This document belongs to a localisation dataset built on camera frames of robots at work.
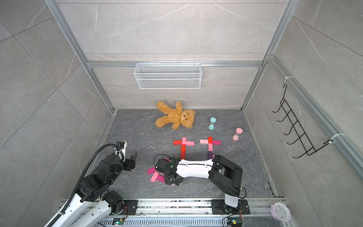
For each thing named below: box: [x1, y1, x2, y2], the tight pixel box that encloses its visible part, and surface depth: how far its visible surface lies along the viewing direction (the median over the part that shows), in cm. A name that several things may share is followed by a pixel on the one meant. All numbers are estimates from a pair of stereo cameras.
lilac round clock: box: [269, 202, 292, 223], surface depth 72 cm
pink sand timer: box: [232, 127, 243, 141], surface depth 97 cm
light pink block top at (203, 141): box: [199, 139, 209, 145], surface depth 100 cm
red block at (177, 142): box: [173, 139, 182, 145], surface depth 100 cm
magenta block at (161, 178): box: [155, 174, 165, 184], surface depth 85 cm
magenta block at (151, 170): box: [147, 166, 157, 175], surface depth 89 cm
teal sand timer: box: [208, 116, 217, 131], surface depth 103 cm
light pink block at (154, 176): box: [149, 171, 160, 183], surface depth 85 cm
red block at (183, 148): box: [181, 144, 186, 153], surface depth 98 cm
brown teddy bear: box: [155, 100, 197, 131], surface depth 108 cm
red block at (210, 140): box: [207, 136, 214, 144], surface depth 100 cm
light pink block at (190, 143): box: [185, 140, 195, 147], surface depth 100 cm
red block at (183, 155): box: [180, 151, 186, 160], surface depth 95 cm
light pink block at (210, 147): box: [207, 142, 214, 152], surface depth 97 cm
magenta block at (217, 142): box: [212, 139, 222, 145], surface depth 102 cm
